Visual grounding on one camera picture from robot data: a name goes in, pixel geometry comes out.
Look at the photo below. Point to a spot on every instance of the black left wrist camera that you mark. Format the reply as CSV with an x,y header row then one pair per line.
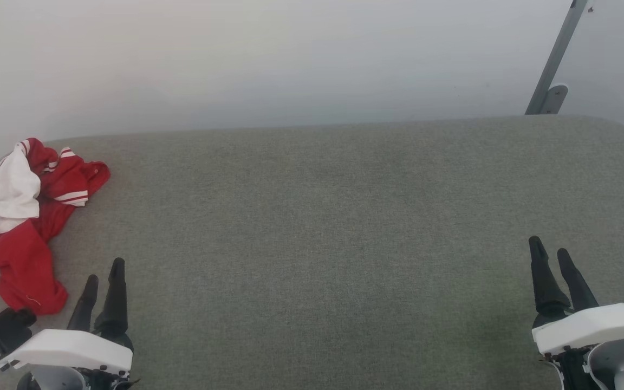
x,y
3,327

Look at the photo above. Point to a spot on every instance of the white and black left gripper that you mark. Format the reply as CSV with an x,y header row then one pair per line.
x,y
68,349

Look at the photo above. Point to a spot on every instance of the grey metal bracket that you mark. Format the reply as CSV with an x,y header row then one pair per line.
x,y
556,97

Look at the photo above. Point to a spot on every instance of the grey slanted metal bar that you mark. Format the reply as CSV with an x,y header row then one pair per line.
x,y
558,49

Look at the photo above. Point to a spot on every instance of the red and white jersey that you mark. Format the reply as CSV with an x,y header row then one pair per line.
x,y
19,244

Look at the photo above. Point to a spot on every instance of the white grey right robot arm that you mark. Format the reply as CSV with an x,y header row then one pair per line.
x,y
612,360

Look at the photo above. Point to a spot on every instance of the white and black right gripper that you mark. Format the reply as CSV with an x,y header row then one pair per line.
x,y
588,327

